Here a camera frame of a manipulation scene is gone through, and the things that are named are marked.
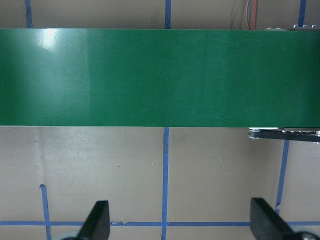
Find red black conveyor wires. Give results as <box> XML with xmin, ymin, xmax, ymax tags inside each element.
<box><xmin>232</xmin><ymin>0</ymin><xmax>258</xmax><ymax>30</ymax></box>

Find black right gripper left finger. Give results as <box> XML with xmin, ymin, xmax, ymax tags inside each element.
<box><xmin>76</xmin><ymin>200</ymin><xmax>111</xmax><ymax>240</ymax></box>

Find green conveyor belt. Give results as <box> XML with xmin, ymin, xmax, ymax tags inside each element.
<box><xmin>0</xmin><ymin>28</ymin><xmax>320</xmax><ymax>143</ymax></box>

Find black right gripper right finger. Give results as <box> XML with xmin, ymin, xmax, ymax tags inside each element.
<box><xmin>250</xmin><ymin>197</ymin><xmax>298</xmax><ymax>240</ymax></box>

